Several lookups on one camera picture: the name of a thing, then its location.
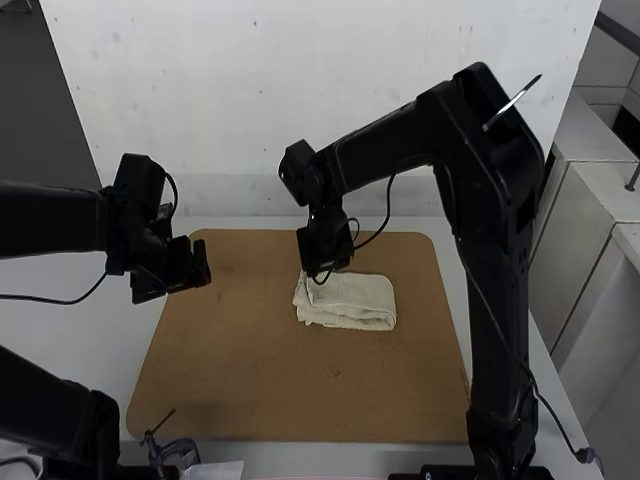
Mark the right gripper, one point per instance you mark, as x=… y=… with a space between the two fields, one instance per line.
x=325 y=247

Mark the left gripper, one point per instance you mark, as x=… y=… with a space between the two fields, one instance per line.
x=177 y=265

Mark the pale towel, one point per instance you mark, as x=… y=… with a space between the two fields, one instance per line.
x=350 y=300

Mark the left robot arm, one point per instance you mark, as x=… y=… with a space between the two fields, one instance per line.
x=50 y=220

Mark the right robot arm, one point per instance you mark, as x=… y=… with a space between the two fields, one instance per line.
x=490 y=200

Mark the cork mat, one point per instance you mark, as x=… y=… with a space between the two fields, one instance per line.
x=250 y=360

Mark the black clamp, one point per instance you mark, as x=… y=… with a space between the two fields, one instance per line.
x=170 y=450

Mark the white back panel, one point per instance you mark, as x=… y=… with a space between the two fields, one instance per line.
x=250 y=90

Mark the grey cabinet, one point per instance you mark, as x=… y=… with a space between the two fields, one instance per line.
x=590 y=240

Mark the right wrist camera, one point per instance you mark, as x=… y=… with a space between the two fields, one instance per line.
x=297 y=170

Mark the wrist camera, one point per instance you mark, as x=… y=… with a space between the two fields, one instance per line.
x=297 y=170
x=140 y=185

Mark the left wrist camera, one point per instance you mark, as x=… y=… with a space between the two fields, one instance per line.
x=140 y=185

